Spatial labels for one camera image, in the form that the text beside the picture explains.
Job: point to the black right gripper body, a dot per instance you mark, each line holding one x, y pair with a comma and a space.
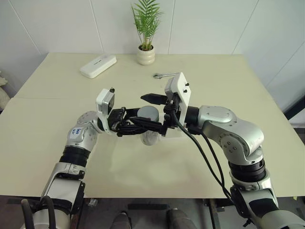
172, 105

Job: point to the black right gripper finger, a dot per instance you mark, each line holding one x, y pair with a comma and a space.
155, 99
155, 124

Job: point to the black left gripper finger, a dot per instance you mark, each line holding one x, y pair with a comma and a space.
138, 131
131, 111

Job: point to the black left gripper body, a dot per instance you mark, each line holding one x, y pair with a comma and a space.
117, 119

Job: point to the grey jar lid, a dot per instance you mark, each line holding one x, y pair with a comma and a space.
149, 113

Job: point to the clear plastic jar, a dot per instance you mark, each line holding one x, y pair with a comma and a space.
150, 140

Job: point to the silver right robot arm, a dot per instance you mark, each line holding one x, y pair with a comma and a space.
238, 133

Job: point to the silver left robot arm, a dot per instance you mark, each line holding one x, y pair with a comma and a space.
76, 140

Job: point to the silver adjustable wrench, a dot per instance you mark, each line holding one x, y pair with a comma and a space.
164, 75

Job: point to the cream ribbed plant pot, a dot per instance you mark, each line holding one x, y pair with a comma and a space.
145, 56

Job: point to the white oblong case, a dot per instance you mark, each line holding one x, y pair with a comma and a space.
97, 65

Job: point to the green palm plant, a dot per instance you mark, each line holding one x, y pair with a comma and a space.
146, 21

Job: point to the dark rounded shape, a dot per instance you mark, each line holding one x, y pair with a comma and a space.
177, 219
122, 220

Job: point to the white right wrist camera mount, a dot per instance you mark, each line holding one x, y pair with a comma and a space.
182, 86

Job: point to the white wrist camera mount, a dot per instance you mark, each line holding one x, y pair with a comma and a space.
182, 86
101, 100

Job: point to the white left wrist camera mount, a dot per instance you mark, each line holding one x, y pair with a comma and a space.
101, 100

